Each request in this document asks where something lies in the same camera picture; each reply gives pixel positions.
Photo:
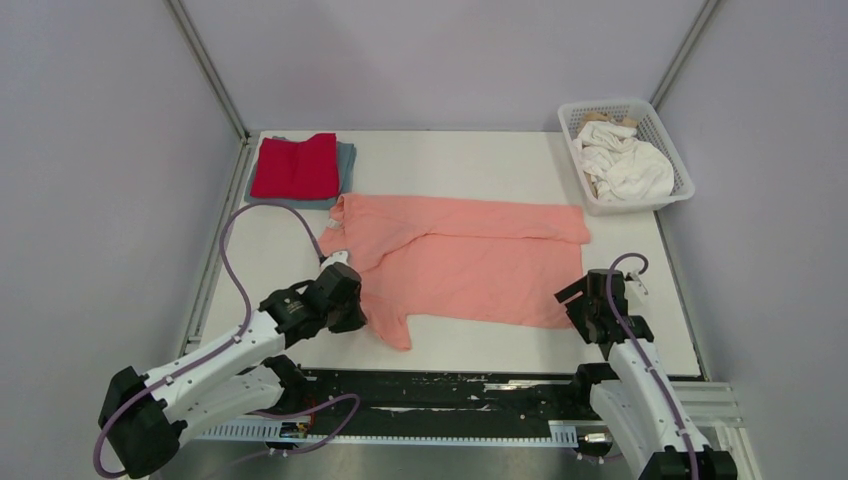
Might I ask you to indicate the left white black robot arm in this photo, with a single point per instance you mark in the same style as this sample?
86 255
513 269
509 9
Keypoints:
146 418

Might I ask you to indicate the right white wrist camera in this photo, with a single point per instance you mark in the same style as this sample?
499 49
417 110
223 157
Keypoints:
635 286

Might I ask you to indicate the salmon pink t shirt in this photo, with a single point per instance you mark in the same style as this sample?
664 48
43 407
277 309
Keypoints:
484 261

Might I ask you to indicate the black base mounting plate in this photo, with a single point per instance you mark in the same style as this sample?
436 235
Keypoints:
386 403

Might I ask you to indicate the folded grey blue t shirt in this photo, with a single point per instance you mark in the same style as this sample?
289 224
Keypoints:
346 157

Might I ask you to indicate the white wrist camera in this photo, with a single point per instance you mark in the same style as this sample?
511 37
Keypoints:
337 257
635 286

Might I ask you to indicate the beige garment in basket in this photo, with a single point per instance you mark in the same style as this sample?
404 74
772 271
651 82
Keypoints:
596 116

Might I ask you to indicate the folded red t shirt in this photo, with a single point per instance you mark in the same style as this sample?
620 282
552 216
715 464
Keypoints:
305 170

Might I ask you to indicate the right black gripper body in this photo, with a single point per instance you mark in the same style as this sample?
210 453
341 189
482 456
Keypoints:
578 315

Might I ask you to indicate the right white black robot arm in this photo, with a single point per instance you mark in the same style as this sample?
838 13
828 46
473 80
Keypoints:
630 390

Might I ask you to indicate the white plastic laundry basket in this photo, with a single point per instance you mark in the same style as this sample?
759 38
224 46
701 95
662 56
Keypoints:
650 129

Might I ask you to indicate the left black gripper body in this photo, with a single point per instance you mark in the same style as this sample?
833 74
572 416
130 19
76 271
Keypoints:
346 318

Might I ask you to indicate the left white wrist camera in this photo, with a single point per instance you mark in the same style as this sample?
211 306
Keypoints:
337 257

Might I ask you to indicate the crumpled white t shirt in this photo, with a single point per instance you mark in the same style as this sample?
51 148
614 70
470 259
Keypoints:
621 167

